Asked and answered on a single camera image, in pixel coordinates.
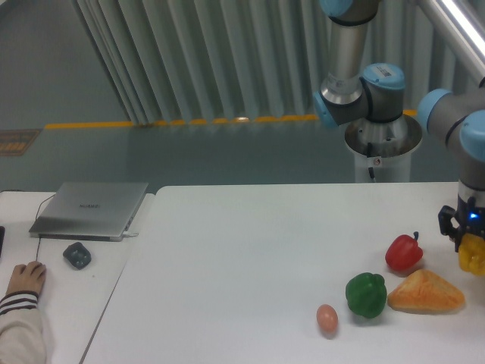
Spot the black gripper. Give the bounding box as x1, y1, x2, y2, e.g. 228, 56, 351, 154
438, 181, 484, 252

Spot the yellow toy pepper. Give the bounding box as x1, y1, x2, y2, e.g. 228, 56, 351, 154
458, 234, 485, 276

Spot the striped white sleeve forearm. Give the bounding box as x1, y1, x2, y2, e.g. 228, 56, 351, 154
1, 290, 47, 363

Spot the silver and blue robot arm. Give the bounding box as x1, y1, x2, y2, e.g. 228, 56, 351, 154
314, 1, 484, 248

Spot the red toy pepper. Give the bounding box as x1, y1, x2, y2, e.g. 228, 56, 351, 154
385, 231, 424, 271

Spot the green toy pepper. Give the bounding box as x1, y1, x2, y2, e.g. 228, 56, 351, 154
345, 272, 387, 319

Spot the person's hand on mouse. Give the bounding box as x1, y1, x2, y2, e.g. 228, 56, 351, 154
5, 261, 46, 295

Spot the orange triangular toy bread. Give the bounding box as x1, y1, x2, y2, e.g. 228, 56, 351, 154
387, 269, 466, 314

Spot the pink toy egg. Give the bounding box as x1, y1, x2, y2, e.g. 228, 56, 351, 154
316, 304, 338, 334

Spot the pleated grey curtain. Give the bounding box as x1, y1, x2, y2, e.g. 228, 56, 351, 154
73, 1, 480, 125

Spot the silver closed laptop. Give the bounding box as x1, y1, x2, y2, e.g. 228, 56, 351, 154
29, 182, 148, 241

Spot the black keyboard edge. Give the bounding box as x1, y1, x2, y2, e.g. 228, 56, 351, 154
0, 226, 5, 257

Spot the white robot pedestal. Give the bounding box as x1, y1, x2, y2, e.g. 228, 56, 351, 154
344, 115, 423, 183

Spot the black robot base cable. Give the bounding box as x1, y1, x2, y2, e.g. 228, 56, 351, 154
366, 142, 377, 184

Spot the thin grey mouse cable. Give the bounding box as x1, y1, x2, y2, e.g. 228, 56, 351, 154
0, 189, 57, 262

